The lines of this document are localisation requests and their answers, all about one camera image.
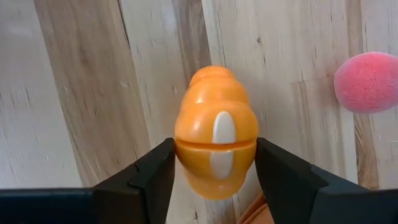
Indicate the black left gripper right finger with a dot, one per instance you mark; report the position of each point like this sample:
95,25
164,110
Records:
286,183

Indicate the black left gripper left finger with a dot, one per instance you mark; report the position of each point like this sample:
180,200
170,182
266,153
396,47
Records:
152,180

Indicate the orange toy pepper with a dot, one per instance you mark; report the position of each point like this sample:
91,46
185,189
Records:
214,130

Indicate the orange folded cloth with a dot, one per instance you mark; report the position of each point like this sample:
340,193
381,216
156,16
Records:
256,213

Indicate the pink toy peach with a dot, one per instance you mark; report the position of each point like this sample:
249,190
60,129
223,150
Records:
367,82

